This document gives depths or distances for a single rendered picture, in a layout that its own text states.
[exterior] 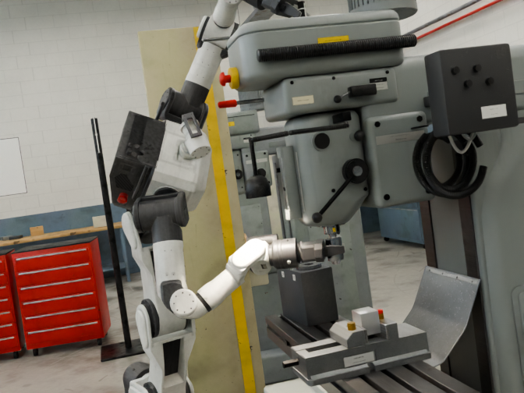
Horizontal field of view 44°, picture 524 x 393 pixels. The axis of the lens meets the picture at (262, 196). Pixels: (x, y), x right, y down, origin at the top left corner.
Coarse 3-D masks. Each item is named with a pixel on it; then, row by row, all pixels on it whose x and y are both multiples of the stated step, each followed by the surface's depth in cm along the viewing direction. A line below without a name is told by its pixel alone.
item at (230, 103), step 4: (228, 100) 190; (232, 100) 190; (244, 100) 191; (248, 100) 191; (252, 100) 191; (256, 100) 192; (260, 100) 192; (220, 104) 189; (224, 104) 189; (228, 104) 189; (232, 104) 190; (236, 104) 190
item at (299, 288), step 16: (288, 272) 227; (304, 272) 217; (320, 272) 219; (288, 288) 229; (304, 288) 217; (320, 288) 219; (288, 304) 231; (304, 304) 217; (320, 304) 219; (336, 304) 221; (304, 320) 219; (320, 320) 219
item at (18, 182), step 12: (0, 144) 1007; (12, 144) 1011; (0, 156) 1007; (12, 156) 1011; (0, 168) 1007; (12, 168) 1012; (0, 180) 1008; (12, 180) 1012; (24, 180) 1016; (0, 192) 1008; (12, 192) 1012; (24, 192) 1017
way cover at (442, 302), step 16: (432, 272) 208; (448, 272) 199; (432, 288) 205; (448, 288) 196; (464, 288) 188; (416, 304) 211; (432, 304) 202; (448, 304) 193; (464, 304) 186; (416, 320) 205; (432, 320) 198; (448, 320) 190; (464, 320) 183; (432, 336) 193; (448, 336) 186; (432, 352) 187; (448, 352) 181
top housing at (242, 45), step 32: (256, 32) 169; (288, 32) 170; (320, 32) 173; (352, 32) 175; (384, 32) 177; (256, 64) 170; (288, 64) 171; (320, 64) 173; (352, 64) 175; (384, 64) 178
